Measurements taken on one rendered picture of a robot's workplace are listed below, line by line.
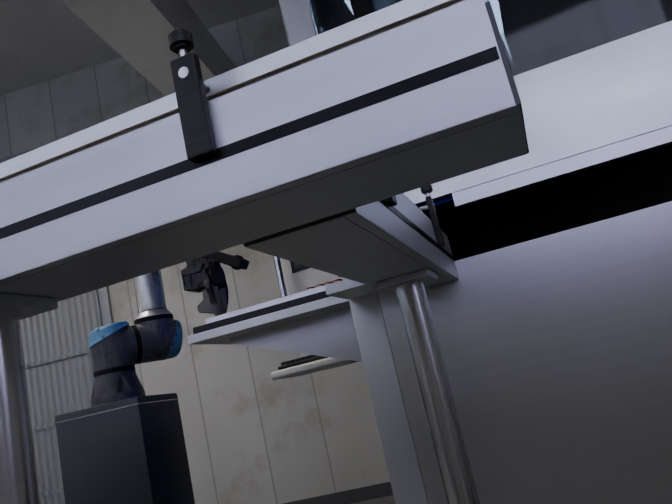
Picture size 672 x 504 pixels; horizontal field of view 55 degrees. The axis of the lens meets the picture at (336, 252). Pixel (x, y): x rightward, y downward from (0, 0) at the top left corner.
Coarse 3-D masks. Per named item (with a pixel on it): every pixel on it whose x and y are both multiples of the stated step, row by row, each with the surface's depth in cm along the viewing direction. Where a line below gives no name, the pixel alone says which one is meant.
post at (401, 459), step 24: (288, 0) 148; (288, 24) 147; (312, 24) 145; (360, 312) 132; (360, 336) 131; (384, 336) 130; (384, 360) 129; (384, 384) 128; (384, 408) 128; (384, 432) 127; (408, 432) 126; (408, 456) 125; (408, 480) 124
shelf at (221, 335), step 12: (324, 300) 137; (336, 300) 136; (348, 300) 135; (276, 312) 140; (288, 312) 139; (300, 312) 138; (312, 312) 140; (324, 312) 144; (240, 324) 142; (252, 324) 141; (264, 324) 142; (276, 324) 146; (192, 336) 146; (204, 336) 145; (216, 336) 144; (228, 336) 148
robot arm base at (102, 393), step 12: (96, 372) 182; (108, 372) 181; (120, 372) 182; (132, 372) 185; (96, 384) 181; (108, 384) 179; (120, 384) 180; (132, 384) 182; (96, 396) 179; (108, 396) 178; (120, 396) 178; (132, 396) 180
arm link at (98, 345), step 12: (108, 324) 185; (120, 324) 186; (96, 336) 183; (108, 336) 183; (120, 336) 185; (132, 336) 187; (96, 348) 183; (108, 348) 182; (120, 348) 184; (132, 348) 186; (96, 360) 182; (108, 360) 181; (120, 360) 183; (132, 360) 187
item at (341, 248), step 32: (320, 224) 64; (352, 224) 67; (384, 224) 74; (416, 224) 96; (288, 256) 74; (320, 256) 78; (352, 256) 82; (384, 256) 87; (416, 256) 92; (448, 256) 121
